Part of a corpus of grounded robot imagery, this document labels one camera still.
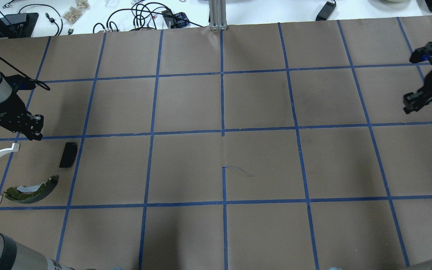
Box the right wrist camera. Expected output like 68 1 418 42
409 41 432 65

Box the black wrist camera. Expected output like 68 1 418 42
2 75 36 92

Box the pile of wooden pieces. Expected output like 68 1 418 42
62 0 90 25

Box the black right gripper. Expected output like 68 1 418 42
403 70 432 114

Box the black brake pad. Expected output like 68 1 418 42
58 142 78 168

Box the olive brake shoe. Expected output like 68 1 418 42
4 175 59 204

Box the aluminium frame post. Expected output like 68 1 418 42
208 0 228 31

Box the black power adapter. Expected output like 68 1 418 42
315 0 337 21

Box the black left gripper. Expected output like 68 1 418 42
0 91 44 141

